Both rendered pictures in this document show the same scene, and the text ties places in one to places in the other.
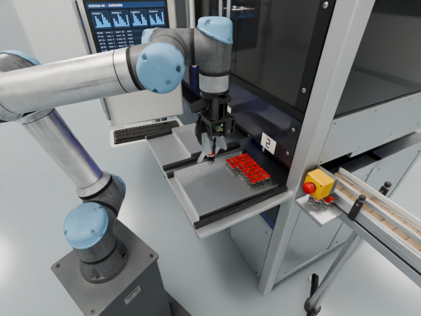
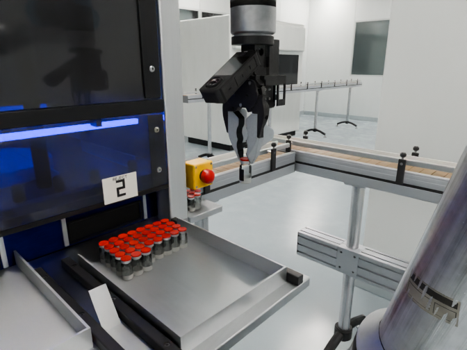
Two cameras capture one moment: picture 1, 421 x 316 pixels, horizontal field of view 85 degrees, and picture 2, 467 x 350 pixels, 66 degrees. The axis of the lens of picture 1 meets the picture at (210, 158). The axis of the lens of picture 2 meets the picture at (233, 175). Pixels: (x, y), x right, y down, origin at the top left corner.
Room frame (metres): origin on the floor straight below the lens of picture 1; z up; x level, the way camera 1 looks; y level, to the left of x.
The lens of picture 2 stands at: (0.81, 0.58, 1.29)
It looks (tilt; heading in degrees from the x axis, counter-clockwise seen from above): 17 degrees down; 250
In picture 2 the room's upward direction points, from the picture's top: straight up
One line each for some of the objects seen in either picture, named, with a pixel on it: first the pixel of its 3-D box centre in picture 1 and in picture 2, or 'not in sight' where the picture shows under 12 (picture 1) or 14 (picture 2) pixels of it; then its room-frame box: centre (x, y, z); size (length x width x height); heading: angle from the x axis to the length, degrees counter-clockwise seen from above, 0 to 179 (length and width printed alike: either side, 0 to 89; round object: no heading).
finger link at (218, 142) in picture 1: (220, 143); (244, 133); (0.57, -0.03, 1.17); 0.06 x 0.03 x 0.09; 27
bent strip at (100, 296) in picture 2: (191, 160); (119, 321); (0.82, 0.09, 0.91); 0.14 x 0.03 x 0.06; 116
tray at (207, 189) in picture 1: (223, 180); (179, 267); (0.70, -0.06, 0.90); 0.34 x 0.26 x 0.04; 117
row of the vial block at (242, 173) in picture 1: (242, 173); (153, 249); (0.73, -0.13, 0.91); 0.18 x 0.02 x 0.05; 27
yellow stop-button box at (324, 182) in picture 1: (319, 183); (195, 172); (0.58, -0.38, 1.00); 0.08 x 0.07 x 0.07; 117
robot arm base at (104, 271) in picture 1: (101, 252); not in sight; (0.41, 0.36, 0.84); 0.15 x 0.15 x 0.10
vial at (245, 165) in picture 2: (211, 158); (245, 171); (0.58, 0.00, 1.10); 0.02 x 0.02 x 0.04
